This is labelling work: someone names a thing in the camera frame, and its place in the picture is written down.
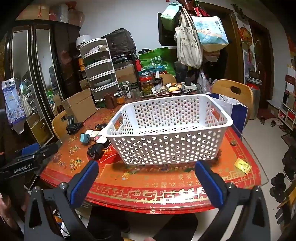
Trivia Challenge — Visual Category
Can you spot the black charger plug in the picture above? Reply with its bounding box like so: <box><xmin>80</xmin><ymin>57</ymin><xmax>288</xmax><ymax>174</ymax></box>
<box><xmin>87</xmin><ymin>144</ymin><xmax>104</xmax><ymax>161</ymax></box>

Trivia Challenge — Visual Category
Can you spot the open cardboard box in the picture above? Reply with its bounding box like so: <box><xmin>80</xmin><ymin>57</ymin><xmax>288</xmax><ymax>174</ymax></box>
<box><xmin>61</xmin><ymin>88</ymin><xmax>97</xmax><ymax>123</ymax></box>

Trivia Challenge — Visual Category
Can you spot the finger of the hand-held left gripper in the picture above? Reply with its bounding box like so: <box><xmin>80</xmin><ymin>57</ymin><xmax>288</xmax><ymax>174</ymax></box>
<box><xmin>15</xmin><ymin>142</ymin><xmax>40</xmax><ymax>156</ymax></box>
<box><xmin>34</xmin><ymin>143</ymin><xmax>59</xmax><ymax>163</ymax></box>

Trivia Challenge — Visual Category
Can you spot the white shoe shelf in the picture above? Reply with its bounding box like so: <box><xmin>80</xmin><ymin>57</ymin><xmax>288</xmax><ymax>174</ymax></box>
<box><xmin>277</xmin><ymin>90</ymin><xmax>296</xmax><ymax>131</ymax></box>

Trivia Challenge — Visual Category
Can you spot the small white charger plug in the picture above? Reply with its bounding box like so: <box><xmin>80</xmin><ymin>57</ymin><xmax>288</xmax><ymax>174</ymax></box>
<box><xmin>85</xmin><ymin>130</ymin><xmax>100</xmax><ymax>140</ymax></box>

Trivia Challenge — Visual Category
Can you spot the teal charger plug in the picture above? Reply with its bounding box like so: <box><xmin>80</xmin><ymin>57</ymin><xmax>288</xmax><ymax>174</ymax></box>
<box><xmin>80</xmin><ymin>133</ymin><xmax>92</xmax><ymax>146</ymax></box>

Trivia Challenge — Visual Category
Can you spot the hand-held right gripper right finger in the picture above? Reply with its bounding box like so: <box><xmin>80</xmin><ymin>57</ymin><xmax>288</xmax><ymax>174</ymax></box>
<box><xmin>195</xmin><ymin>160</ymin><xmax>271</xmax><ymax>241</ymax></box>

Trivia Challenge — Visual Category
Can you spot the blue and white printed bag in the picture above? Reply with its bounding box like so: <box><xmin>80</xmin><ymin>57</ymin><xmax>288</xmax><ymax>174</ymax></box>
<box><xmin>2</xmin><ymin>77</ymin><xmax>27</xmax><ymax>134</ymax></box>

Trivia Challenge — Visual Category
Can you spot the glass jar with red lid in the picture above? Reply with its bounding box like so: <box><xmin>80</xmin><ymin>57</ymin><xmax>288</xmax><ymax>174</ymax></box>
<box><xmin>139</xmin><ymin>71</ymin><xmax>155</xmax><ymax>95</ymax></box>

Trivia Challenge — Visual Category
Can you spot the brown printed cardboard box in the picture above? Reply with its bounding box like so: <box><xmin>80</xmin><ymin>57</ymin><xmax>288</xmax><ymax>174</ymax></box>
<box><xmin>114</xmin><ymin>64</ymin><xmax>138</xmax><ymax>85</ymax></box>

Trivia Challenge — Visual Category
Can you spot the black plastic bag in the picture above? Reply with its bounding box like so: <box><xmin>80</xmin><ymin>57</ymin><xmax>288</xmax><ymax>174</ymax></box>
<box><xmin>102</xmin><ymin>28</ymin><xmax>137</xmax><ymax>63</ymax></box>

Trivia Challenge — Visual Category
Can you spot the white plastic drawer unit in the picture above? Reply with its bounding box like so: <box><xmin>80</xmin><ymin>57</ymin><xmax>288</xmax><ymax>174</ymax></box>
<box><xmin>80</xmin><ymin>38</ymin><xmax>119</xmax><ymax>102</ymax></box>

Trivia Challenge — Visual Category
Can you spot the beige canvas tote bag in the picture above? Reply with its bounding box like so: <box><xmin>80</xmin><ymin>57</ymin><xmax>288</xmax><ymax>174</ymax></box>
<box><xmin>174</xmin><ymin>9</ymin><xmax>204</xmax><ymax>69</ymax></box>

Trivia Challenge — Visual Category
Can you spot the green paper bag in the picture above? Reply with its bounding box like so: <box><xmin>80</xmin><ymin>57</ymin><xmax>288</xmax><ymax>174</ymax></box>
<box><xmin>160</xmin><ymin>2</ymin><xmax>184</xmax><ymax>32</ymax></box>

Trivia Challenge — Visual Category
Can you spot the white perforated plastic basket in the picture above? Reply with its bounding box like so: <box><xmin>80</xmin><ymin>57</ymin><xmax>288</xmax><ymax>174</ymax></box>
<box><xmin>99</xmin><ymin>94</ymin><xmax>234</xmax><ymax>165</ymax></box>

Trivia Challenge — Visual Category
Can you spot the large jar with red lid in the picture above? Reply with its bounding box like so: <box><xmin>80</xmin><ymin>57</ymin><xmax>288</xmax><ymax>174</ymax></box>
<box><xmin>245</xmin><ymin>78</ymin><xmax>263</xmax><ymax>120</ymax></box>

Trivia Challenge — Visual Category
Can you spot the black adapter with cable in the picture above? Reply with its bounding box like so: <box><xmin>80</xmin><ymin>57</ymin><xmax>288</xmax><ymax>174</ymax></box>
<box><xmin>65</xmin><ymin>115</ymin><xmax>84</xmax><ymax>135</ymax></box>

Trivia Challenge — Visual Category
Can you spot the brown ceramic cup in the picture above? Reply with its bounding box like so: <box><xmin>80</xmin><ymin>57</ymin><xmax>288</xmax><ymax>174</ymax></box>
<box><xmin>104</xmin><ymin>94</ymin><xmax>117</xmax><ymax>109</ymax></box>

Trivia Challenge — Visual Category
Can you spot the green shopping bag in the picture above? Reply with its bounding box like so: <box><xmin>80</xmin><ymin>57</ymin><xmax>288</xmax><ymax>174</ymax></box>
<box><xmin>138</xmin><ymin>47</ymin><xmax>177</xmax><ymax>76</ymax></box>

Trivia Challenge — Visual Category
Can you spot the dark sandals pair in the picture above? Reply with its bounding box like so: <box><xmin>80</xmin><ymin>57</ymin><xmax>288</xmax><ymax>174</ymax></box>
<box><xmin>282</xmin><ymin>146</ymin><xmax>296</xmax><ymax>181</ymax></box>

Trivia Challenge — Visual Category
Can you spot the clear plastic bag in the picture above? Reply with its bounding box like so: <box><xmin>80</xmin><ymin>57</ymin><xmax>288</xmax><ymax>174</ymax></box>
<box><xmin>196</xmin><ymin>69</ymin><xmax>212</xmax><ymax>93</ymax></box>

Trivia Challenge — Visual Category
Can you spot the white and blue paper bag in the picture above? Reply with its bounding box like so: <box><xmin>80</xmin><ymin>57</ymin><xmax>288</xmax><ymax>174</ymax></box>
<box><xmin>209</xmin><ymin>93</ymin><xmax>249</xmax><ymax>139</ymax></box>

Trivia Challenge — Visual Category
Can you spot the wooden chair with handle hole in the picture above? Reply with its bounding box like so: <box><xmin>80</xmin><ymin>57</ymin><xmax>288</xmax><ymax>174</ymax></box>
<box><xmin>51</xmin><ymin>110</ymin><xmax>70</xmax><ymax>142</ymax></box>
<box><xmin>211</xmin><ymin>79</ymin><xmax>254</xmax><ymax>121</ymax></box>
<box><xmin>157</xmin><ymin>74</ymin><xmax>177</xmax><ymax>84</ymax></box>

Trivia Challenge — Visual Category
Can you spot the illustrated blue tote bag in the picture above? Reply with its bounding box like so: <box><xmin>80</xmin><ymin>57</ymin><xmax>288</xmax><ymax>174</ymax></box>
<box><xmin>191</xmin><ymin>16</ymin><xmax>229</xmax><ymax>52</ymax></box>

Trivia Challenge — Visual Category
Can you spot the dark wooden glass cabinet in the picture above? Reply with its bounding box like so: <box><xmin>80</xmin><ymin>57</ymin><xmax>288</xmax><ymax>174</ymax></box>
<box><xmin>3</xmin><ymin>23</ymin><xmax>81</xmax><ymax>145</ymax></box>

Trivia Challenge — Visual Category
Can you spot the white round appliance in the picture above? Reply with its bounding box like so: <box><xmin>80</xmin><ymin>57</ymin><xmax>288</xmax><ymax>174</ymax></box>
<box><xmin>76</xmin><ymin>35</ymin><xmax>93</xmax><ymax>51</ymax></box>

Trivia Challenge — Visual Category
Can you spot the black sandals pair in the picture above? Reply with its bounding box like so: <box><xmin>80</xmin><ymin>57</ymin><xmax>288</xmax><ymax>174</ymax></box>
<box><xmin>269</xmin><ymin>173</ymin><xmax>287</xmax><ymax>202</ymax></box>

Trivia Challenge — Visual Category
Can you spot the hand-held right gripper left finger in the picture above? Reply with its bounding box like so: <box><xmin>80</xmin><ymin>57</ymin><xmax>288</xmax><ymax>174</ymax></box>
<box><xmin>23</xmin><ymin>160</ymin><xmax>99</xmax><ymax>241</ymax></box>

